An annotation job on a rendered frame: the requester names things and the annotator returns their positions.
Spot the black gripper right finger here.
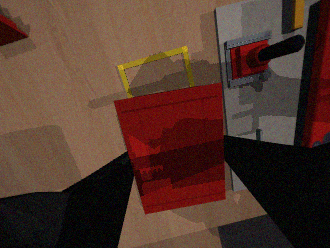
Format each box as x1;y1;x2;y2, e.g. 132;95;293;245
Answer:
223;135;330;248

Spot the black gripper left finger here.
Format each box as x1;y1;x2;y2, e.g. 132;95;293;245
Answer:
0;151;134;248

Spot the yellow rectangular frame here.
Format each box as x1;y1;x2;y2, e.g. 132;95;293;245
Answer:
117;46;194;98

